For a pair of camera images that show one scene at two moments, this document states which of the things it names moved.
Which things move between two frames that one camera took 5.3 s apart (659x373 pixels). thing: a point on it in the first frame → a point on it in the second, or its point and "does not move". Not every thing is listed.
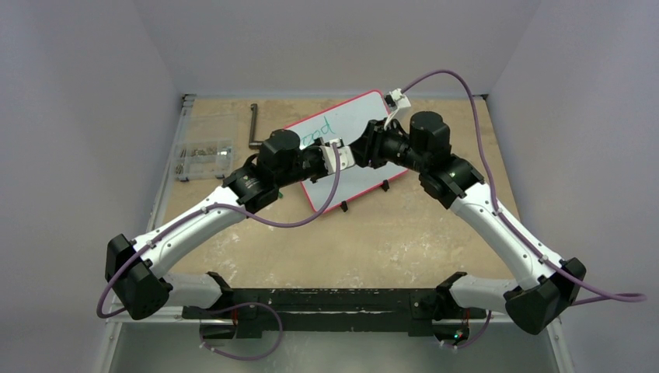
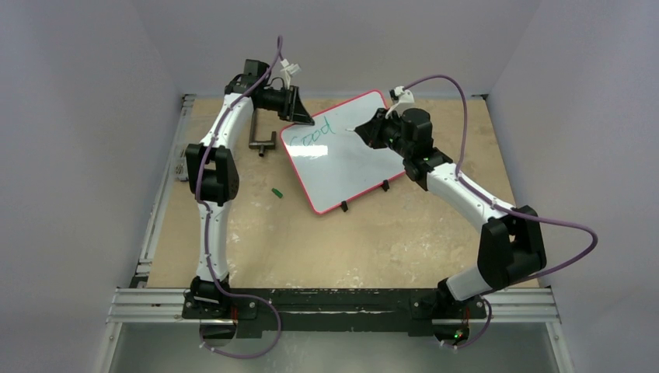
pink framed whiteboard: (345, 122) does not move
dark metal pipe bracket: (253, 144) does not move
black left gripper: (316, 150) → (293, 109)
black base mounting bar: (248, 310) does not move
